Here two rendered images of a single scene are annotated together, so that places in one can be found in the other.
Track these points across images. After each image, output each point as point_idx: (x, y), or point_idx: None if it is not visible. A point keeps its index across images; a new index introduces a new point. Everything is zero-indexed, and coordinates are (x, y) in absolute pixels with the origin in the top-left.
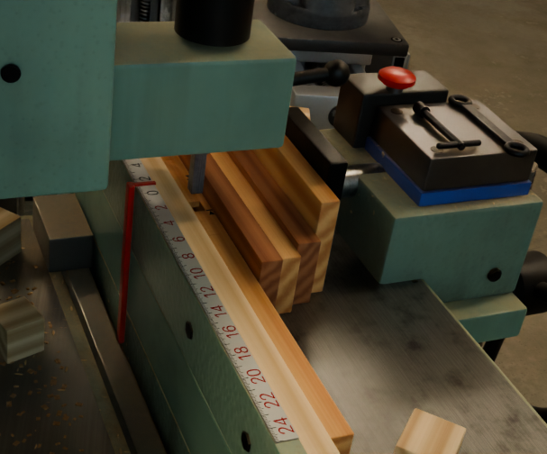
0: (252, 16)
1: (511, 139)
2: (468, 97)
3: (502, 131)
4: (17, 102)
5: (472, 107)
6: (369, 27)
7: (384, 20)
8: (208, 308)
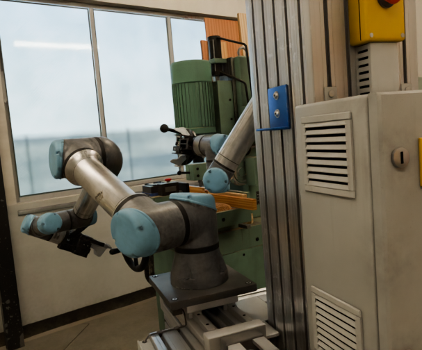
0: (229, 267)
1: (147, 184)
2: (153, 185)
3: (148, 184)
4: None
5: (152, 185)
6: (169, 278)
7: (160, 284)
8: (192, 185)
